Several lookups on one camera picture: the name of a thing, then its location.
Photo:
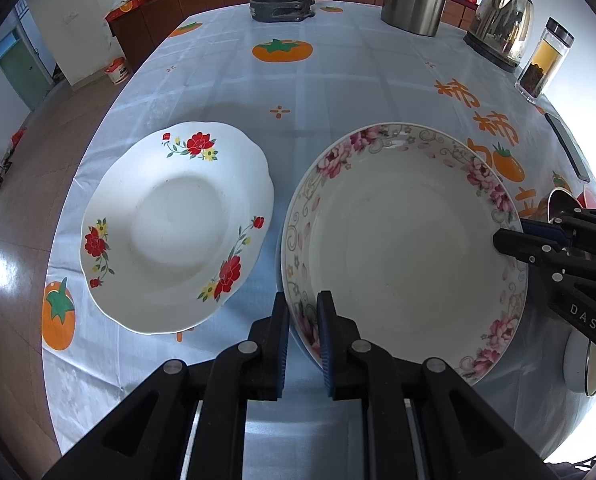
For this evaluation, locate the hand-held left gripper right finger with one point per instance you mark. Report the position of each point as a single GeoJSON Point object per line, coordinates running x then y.
{"type": "Point", "coordinates": [325, 350]}

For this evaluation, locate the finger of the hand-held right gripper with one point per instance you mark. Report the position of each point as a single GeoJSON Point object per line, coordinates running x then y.
{"type": "Point", "coordinates": [540, 227]}
{"type": "Point", "coordinates": [518, 245]}

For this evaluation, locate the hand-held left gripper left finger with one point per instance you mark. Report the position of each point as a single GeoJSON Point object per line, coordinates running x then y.
{"type": "Point", "coordinates": [283, 360]}

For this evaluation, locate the white plate with pink flowers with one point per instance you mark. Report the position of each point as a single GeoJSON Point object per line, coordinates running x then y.
{"type": "Point", "coordinates": [403, 260]}

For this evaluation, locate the white plate with red flowers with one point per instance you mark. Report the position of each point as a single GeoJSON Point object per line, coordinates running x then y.
{"type": "Point", "coordinates": [178, 230]}

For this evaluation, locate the white bowl with metal rim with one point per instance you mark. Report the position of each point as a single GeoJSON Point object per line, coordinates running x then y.
{"type": "Point", "coordinates": [575, 362]}

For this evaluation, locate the black smartphone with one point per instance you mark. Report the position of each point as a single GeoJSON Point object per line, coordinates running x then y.
{"type": "Point", "coordinates": [568, 147]}

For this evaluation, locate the glass tea bottle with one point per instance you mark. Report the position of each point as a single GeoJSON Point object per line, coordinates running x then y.
{"type": "Point", "coordinates": [545, 62]}

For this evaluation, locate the stainless steel electric kettle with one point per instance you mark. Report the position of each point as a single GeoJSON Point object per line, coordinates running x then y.
{"type": "Point", "coordinates": [500, 25]}

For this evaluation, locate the persimmon print tablecloth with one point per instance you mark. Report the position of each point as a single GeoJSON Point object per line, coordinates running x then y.
{"type": "Point", "coordinates": [358, 85]}

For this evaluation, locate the white plastic bucket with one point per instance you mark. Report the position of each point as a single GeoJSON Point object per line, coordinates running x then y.
{"type": "Point", "coordinates": [118, 72]}

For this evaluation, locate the brown wooden cabinet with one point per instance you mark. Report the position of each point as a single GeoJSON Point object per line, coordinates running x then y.
{"type": "Point", "coordinates": [153, 22]}

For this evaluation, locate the orange cardboard box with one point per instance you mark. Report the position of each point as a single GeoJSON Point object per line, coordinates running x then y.
{"type": "Point", "coordinates": [127, 7]}

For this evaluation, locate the green door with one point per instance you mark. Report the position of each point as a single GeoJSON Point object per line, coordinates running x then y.
{"type": "Point", "coordinates": [20, 67]}

